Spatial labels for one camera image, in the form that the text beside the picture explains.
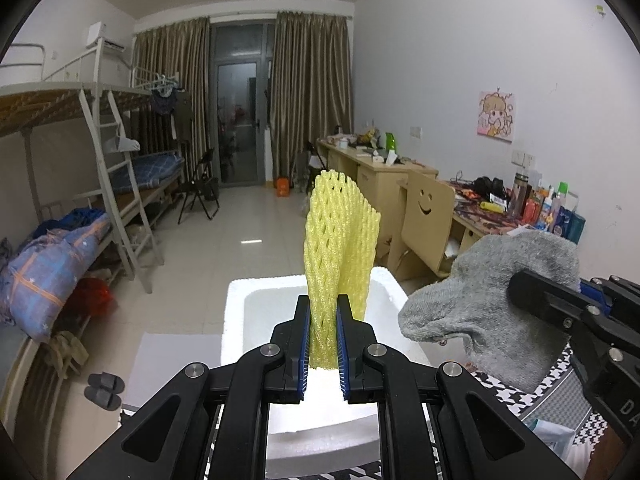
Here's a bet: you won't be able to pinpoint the row of toiletry bottles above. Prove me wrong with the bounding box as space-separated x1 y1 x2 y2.
509 171 587 245

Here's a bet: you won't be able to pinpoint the hanging dark clothes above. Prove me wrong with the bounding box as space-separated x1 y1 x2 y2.
150 84 179 117

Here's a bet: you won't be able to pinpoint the cluttered wooden desk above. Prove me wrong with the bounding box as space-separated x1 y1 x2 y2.
447 192 556 266

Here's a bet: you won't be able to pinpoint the wooden desk with drawers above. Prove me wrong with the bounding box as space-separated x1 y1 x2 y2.
316 139 440 206

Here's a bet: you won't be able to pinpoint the yellow foam fruit net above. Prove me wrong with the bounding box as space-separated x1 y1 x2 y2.
303 170 381 372

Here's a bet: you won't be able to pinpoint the glass balcony door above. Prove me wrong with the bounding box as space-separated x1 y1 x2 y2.
210 21 277 187

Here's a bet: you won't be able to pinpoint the blue checked blanket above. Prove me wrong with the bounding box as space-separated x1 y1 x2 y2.
0 209 112 345

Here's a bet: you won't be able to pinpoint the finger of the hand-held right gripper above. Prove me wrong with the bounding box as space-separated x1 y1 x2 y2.
580 276 640 321
507 270 613 346

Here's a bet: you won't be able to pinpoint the black bag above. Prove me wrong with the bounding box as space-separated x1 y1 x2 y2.
472 176 511 202

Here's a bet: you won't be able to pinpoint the pink wall poster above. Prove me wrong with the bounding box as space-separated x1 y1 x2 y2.
477 90 516 144

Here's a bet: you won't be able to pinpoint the black folding chair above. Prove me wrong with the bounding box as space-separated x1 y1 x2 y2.
176 148 221 225

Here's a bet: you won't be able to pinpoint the white bunk bed ladder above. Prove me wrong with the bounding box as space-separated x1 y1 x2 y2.
79 87 165 295

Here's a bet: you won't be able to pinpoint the houndstooth tablecloth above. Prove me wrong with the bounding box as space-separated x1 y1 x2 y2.
467 342 618 480

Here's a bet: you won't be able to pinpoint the wooden chair with smiley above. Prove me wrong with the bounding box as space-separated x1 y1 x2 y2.
386 170 456 282

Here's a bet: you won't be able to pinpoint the red bag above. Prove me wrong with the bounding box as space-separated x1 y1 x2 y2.
74 277 116 319

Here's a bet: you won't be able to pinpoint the white foam box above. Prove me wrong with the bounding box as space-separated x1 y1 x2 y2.
220 266 436 473

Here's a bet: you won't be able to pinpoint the grey sock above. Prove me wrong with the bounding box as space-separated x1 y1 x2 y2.
398 232 582 393

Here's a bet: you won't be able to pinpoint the white air conditioner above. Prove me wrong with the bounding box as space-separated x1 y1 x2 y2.
85 21 126 52

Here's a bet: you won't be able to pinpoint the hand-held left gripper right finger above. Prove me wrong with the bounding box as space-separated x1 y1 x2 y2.
336 294 583 480

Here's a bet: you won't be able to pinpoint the blue face mask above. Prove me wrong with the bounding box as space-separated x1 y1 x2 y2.
529 419 576 461

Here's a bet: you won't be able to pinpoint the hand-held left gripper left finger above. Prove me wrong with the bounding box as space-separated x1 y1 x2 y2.
65 295 313 480

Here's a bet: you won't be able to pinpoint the brown curtain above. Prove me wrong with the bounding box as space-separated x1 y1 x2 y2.
133 16 212 188
271 11 354 181

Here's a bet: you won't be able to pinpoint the white metal bunk bed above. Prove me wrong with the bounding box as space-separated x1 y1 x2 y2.
0 42 188 351

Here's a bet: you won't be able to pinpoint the dark grey slipper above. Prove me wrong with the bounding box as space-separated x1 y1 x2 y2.
83 385 122 410
89 372 126 396

